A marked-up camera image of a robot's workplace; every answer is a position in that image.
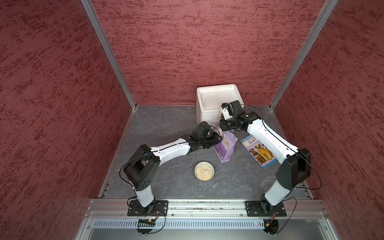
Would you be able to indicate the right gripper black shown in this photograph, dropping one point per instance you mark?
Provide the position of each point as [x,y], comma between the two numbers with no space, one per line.
[223,127]

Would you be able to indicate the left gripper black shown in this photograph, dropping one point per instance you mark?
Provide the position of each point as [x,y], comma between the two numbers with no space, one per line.
[215,139]

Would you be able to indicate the purple oats bag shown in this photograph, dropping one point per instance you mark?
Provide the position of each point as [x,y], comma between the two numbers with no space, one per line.
[226,147]

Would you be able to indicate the white patterned breakfast bowl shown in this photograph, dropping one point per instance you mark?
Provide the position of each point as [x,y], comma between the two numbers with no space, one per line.
[204,171]

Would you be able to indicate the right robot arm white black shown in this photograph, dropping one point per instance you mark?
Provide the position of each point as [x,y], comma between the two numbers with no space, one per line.
[295,165]

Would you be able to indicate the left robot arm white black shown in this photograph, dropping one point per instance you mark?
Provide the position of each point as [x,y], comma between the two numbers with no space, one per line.
[140,170]

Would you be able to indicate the white foam box stack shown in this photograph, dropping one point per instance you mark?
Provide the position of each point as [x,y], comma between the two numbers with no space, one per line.
[210,99]

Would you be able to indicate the dog picture book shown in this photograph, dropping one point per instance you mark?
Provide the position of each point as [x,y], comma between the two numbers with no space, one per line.
[262,155]

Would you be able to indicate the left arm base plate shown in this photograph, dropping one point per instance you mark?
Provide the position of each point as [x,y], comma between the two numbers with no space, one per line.
[155,209]

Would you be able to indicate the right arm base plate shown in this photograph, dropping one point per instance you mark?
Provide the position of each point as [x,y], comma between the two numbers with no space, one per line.
[253,208]

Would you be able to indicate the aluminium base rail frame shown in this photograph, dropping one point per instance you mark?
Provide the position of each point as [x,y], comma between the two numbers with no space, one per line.
[206,219]

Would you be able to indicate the right corner aluminium post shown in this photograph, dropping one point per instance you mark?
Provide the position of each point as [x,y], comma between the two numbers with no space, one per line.
[315,30]

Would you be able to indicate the corner aluminium post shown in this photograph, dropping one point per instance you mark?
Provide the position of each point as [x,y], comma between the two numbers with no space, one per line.
[315,30]
[97,26]

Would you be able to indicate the left corner aluminium post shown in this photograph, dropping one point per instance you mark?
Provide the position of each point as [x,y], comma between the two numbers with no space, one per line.
[97,26]

